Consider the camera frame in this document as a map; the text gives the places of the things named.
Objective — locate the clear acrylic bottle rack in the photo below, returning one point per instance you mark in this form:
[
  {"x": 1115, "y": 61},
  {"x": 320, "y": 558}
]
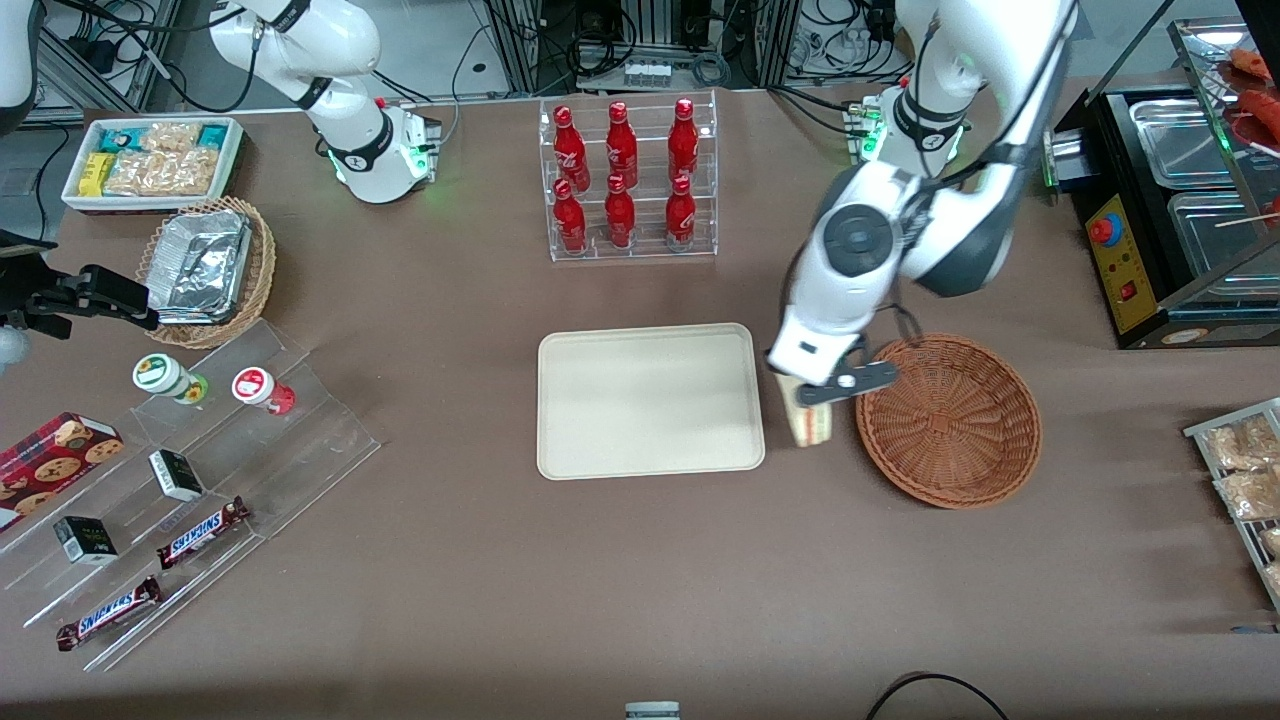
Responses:
[{"x": 645, "y": 250}]

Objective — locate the clear bag of crackers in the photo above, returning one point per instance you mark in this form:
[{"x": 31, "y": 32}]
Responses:
[
  {"x": 1240, "y": 445},
  {"x": 1250, "y": 493}
]

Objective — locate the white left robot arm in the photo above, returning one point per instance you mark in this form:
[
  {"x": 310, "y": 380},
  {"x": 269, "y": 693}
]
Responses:
[{"x": 860, "y": 240}]

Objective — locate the small black carton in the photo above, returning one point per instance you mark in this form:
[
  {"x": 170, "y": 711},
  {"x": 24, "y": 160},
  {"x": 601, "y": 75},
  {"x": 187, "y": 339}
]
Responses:
[
  {"x": 85, "y": 541},
  {"x": 177, "y": 476}
]

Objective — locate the triangular sandwich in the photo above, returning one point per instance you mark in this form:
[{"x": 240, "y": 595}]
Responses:
[{"x": 812, "y": 425}]

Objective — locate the black hot dog roller machine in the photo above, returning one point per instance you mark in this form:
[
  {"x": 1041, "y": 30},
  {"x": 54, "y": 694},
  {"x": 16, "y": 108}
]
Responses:
[{"x": 1125, "y": 260}]

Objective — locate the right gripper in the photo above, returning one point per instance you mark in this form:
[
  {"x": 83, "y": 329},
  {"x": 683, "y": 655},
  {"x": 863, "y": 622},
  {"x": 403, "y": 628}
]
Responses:
[{"x": 47, "y": 299}]

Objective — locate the white rectangular snack bin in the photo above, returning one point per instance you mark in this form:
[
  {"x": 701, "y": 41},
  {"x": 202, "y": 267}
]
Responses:
[{"x": 72, "y": 195}]

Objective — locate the steel pan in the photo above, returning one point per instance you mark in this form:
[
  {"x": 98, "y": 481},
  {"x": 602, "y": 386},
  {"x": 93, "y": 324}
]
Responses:
[
  {"x": 1180, "y": 140},
  {"x": 1215, "y": 245}
]

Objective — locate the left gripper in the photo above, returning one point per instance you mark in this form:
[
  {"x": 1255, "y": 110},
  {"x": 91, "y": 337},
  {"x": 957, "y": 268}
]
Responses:
[{"x": 770, "y": 367}]

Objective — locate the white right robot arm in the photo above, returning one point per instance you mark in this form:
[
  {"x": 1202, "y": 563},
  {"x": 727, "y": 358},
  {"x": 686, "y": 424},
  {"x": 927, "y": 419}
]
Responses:
[{"x": 350, "y": 40}]

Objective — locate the cream plastic tray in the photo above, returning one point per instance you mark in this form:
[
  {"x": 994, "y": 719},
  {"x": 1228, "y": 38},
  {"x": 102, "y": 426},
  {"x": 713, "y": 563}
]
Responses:
[{"x": 650, "y": 400}]

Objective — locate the Snickers chocolate bar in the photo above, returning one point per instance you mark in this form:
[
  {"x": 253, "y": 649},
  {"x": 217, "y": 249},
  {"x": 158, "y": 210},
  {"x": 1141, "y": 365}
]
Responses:
[
  {"x": 108, "y": 613},
  {"x": 200, "y": 535}
]

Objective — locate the red plaid cookie box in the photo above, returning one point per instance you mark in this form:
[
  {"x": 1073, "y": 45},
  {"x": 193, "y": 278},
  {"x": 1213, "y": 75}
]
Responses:
[{"x": 50, "y": 470}]

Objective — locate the red cola bottle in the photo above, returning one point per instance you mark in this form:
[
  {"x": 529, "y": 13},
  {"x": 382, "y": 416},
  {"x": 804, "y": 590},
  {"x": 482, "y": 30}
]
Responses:
[
  {"x": 570, "y": 222},
  {"x": 621, "y": 148},
  {"x": 570, "y": 150},
  {"x": 683, "y": 142},
  {"x": 620, "y": 218},
  {"x": 681, "y": 215}
]

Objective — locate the clear bag of cookies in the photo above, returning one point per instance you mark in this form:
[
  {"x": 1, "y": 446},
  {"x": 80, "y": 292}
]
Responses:
[
  {"x": 170, "y": 136},
  {"x": 165, "y": 172}
]

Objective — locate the stack of foil containers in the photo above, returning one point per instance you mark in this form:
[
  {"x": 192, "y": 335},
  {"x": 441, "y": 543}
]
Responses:
[{"x": 200, "y": 265}]

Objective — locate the white power strip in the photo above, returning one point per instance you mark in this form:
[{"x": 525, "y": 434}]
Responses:
[{"x": 647, "y": 74}]

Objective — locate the clear acrylic stepped shelf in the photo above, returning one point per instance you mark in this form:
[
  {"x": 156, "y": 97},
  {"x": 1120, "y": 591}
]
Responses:
[{"x": 300, "y": 450}]

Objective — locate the light tan wicker basket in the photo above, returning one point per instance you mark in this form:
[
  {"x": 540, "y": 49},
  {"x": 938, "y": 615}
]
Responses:
[{"x": 262, "y": 270}]

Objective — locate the yellow snack packet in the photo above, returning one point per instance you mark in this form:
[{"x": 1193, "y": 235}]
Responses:
[{"x": 96, "y": 175}]

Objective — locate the green lid yogurt cup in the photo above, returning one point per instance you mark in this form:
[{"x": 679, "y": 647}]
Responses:
[{"x": 160, "y": 373}]

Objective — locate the red sausage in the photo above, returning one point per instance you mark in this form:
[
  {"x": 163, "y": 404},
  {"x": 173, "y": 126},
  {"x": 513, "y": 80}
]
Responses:
[
  {"x": 1252, "y": 63},
  {"x": 1262, "y": 105}
]

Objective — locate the brown round wicker basket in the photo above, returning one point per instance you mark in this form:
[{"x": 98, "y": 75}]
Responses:
[{"x": 950, "y": 425}]

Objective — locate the red lid yogurt cup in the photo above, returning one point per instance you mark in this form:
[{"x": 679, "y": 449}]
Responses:
[{"x": 255, "y": 385}]

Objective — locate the grey device edge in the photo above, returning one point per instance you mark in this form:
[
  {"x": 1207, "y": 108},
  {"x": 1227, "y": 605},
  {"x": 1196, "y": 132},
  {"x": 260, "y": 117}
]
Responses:
[{"x": 652, "y": 711}]

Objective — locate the teal snack packet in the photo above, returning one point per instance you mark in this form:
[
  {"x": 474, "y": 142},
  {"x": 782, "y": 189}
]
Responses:
[
  {"x": 117, "y": 138},
  {"x": 214, "y": 136}
]

